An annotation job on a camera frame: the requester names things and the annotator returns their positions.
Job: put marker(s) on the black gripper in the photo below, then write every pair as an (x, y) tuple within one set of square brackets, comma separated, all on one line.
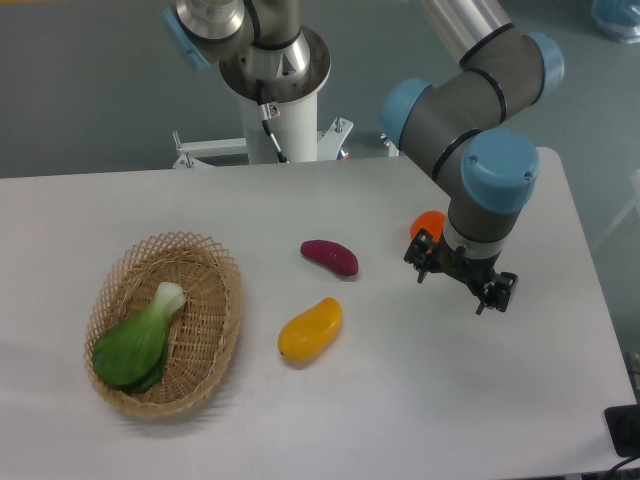
[(426, 256)]

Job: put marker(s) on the orange fruit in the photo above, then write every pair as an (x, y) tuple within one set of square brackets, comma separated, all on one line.
[(431, 221)]

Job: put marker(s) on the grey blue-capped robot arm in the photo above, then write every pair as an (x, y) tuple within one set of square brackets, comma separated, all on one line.
[(453, 132)]

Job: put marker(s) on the purple sweet potato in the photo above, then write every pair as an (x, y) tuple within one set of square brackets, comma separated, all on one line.
[(333, 256)]

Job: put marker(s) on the yellow mango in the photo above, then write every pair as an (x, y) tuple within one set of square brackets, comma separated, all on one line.
[(308, 334)]

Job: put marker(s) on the black device at table edge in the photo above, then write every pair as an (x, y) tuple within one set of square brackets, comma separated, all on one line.
[(623, 426)]

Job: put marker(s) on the woven wicker basket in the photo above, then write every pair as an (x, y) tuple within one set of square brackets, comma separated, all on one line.
[(202, 333)]

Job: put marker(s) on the green bok choy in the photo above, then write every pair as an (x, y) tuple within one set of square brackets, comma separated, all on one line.
[(132, 356)]

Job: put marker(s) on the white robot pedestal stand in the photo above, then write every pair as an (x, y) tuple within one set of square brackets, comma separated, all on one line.
[(277, 93)]

